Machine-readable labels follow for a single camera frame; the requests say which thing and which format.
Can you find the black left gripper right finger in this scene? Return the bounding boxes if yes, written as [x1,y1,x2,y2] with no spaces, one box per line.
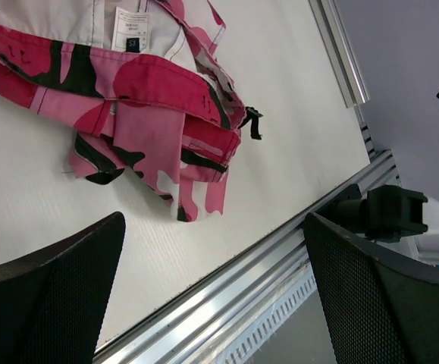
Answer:
[303,213,439,363]

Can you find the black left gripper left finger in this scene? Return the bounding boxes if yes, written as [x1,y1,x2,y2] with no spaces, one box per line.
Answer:
[0,212,125,363]

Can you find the pink camouflage trousers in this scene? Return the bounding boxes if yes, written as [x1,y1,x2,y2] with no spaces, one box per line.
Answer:
[0,1,260,222]

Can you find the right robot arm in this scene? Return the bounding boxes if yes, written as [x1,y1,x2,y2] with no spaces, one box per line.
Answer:
[318,184,439,265]

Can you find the slotted grey cable duct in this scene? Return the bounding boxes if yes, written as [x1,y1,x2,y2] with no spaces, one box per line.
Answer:
[188,265,318,364]

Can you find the aluminium right frame rail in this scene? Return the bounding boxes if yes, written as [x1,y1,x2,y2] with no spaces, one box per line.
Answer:
[309,0,376,159]

